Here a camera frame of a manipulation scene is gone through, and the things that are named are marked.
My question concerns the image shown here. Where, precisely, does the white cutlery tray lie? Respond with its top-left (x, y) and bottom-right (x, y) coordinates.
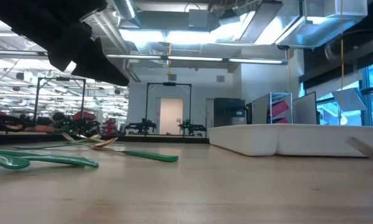
top-left (208, 123), bottom-right (373, 159)

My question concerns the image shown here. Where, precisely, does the metal shelf rack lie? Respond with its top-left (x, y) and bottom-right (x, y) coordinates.
top-left (269, 91), bottom-right (294, 125)

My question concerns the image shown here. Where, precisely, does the white sheet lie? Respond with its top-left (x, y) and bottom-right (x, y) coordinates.
top-left (331, 87), bottom-right (368, 111)

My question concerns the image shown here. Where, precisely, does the grey monitor panel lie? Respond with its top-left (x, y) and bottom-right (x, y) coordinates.
top-left (292, 91), bottom-right (318, 125)

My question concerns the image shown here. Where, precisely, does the red equipment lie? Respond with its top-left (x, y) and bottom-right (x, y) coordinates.
top-left (71, 111), bottom-right (97, 122)
top-left (104, 117), bottom-right (118, 135)

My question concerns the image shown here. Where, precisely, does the round silver air duct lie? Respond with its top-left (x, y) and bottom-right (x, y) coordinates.
top-left (111, 0), bottom-right (142, 29)

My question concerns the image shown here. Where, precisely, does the cream door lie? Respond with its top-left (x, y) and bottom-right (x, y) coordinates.
top-left (160, 98), bottom-right (183, 135)

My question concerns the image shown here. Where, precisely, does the black gantry frame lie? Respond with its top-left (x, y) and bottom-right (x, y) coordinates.
top-left (34, 76), bottom-right (87, 125)
top-left (145, 82), bottom-right (193, 137)

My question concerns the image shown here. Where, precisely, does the large rectangular silver duct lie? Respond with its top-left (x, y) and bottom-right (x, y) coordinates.
top-left (239, 0), bottom-right (369, 50)

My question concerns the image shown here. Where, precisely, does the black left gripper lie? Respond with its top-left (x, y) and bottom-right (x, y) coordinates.
top-left (0, 0), bottom-right (130, 87)

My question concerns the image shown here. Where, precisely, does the black cabinet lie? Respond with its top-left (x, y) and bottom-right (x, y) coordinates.
top-left (213, 97), bottom-right (247, 128)

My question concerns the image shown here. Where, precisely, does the grey ceiling box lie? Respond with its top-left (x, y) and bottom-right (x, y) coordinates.
top-left (188, 9), bottom-right (211, 29)

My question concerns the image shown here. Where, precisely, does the large pink bin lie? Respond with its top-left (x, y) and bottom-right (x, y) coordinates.
top-left (272, 99), bottom-right (290, 118)

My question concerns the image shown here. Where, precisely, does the ceiling light tube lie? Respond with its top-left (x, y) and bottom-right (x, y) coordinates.
top-left (106, 54), bottom-right (163, 61)
top-left (167, 55), bottom-right (224, 62)
top-left (228, 58), bottom-right (284, 65)

